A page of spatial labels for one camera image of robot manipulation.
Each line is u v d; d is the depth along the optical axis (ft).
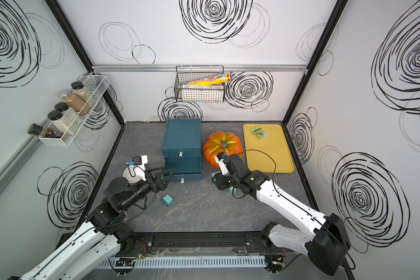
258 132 3.78
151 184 1.96
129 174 1.91
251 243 2.41
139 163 1.99
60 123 2.12
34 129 1.93
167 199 2.73
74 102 2.36
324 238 1.26
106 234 1.71
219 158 2.32
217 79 2.84
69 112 2.24
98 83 3.18
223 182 2.23
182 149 2.77
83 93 2.47
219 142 3.09
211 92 2.84
